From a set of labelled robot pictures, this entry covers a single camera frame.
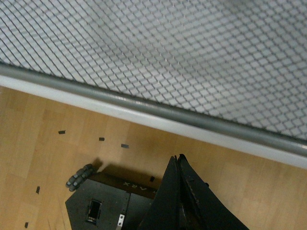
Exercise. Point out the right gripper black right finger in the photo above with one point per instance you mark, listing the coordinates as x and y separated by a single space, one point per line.
209 211

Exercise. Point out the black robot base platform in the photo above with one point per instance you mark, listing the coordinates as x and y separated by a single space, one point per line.
106 202

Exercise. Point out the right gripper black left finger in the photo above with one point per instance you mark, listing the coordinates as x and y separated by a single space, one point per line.
163 213

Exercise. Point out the grey wire mesh rack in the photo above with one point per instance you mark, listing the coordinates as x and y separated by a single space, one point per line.
235 67

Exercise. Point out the grey mecanum wheel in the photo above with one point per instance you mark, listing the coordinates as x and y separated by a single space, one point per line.
79 177

